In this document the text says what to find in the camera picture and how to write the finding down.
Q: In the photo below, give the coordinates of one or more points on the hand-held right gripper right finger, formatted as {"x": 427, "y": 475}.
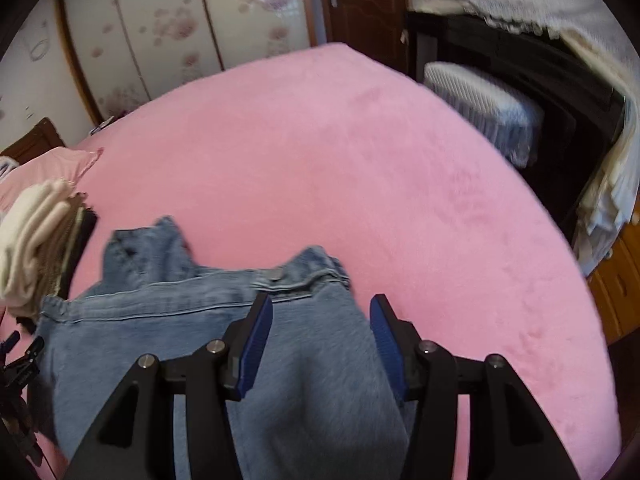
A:
{"x": 387, "y": 345}

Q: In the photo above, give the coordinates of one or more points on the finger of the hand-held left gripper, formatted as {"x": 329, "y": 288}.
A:
{"x": 11, "y": 341}
{"x": 27, "y": 360}

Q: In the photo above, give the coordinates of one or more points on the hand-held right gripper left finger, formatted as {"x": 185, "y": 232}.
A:
{"x": 255, "y": 345}

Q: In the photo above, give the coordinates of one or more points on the blue denim jacket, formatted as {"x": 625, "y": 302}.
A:
{"x": 310, "y": 410}

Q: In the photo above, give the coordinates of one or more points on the grey folded garments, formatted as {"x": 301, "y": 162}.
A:
{"x": 60, "y": 255}

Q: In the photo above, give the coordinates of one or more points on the white folded sweater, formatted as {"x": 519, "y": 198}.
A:
{"x": 27, "y": 240}

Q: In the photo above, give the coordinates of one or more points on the black folded garment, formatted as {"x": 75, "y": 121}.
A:
{"x": 82, "y": 240}

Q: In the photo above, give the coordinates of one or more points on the pink ruffled pillow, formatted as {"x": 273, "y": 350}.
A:
{"x": 50, "y": 170}

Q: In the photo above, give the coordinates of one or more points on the dark wooden headboard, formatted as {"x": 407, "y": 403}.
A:
{"x": 35, "y": 140}

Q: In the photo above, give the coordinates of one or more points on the wooden drawer desk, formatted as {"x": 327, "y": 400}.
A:
{"x": 617, "y": 290}

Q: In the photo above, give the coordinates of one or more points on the lace covered piano stool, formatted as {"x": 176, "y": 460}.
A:
{"x": 485, "y": 105}

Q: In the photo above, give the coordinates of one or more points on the white hanging cloth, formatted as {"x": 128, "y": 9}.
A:
{"x": 607, "y": 180}

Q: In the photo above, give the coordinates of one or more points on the black piano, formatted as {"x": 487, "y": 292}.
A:
{"x": 565, "y": 100}

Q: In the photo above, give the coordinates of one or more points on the floral sliding door wardrobe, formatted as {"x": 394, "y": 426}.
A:
{"x": 165, "y": 25}

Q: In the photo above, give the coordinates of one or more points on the brown wooden door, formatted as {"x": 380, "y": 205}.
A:
{"x": 365, "y": 0}

